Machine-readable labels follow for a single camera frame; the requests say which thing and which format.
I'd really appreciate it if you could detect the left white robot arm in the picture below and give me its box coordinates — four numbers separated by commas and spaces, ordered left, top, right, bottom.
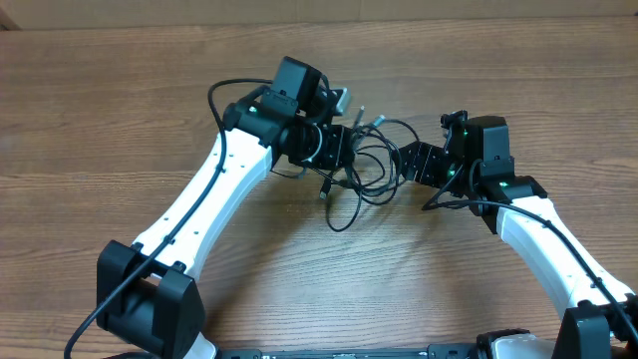
88, 57, 353, 358

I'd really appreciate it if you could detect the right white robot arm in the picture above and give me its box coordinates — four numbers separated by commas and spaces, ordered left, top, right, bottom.
393, 111, 637, 358

